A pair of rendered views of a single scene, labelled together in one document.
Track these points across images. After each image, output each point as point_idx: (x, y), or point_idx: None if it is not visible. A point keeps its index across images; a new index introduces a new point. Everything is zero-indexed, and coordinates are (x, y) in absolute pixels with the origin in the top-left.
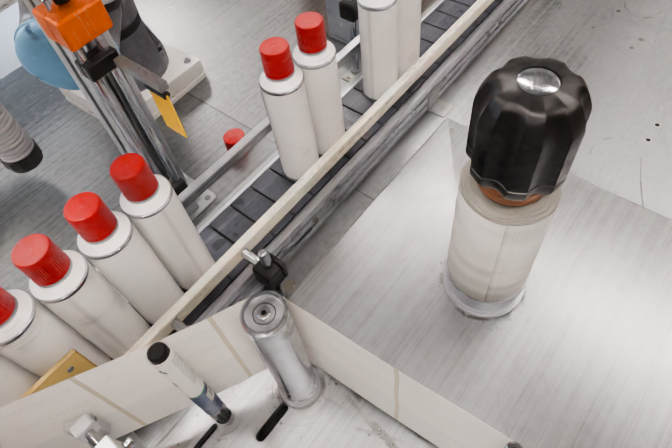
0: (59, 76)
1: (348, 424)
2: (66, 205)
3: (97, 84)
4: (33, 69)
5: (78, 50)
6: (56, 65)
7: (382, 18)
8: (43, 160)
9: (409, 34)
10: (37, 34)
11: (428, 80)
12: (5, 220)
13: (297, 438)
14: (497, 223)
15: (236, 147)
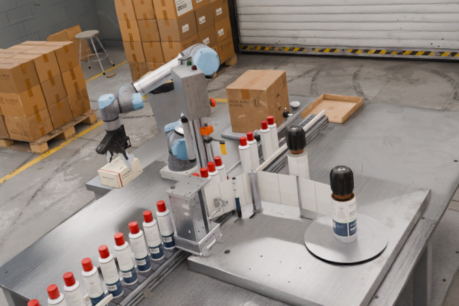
0: (182, 154)
1: (270, 213)
2: (207, 163)
3: (207, 144)
4: (176, 152)
5: (206, 136)
6: (182, 151)
7: (266, 134)
8: (160, 190)
9: (274, 141)
10: (181, 142)
11: (283, 155)
12: (155, 203)
13: (259, 216)
14: (294, 157)
15: (232, 167)
